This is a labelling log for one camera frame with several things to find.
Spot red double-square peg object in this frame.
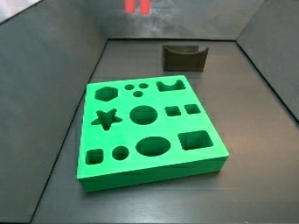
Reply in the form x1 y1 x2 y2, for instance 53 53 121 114
125 0 151 15

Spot green shape-sorter board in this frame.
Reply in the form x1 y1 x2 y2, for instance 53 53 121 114
78 75 230 193

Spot dark olive arch block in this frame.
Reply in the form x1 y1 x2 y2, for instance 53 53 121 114
163 45 210 72

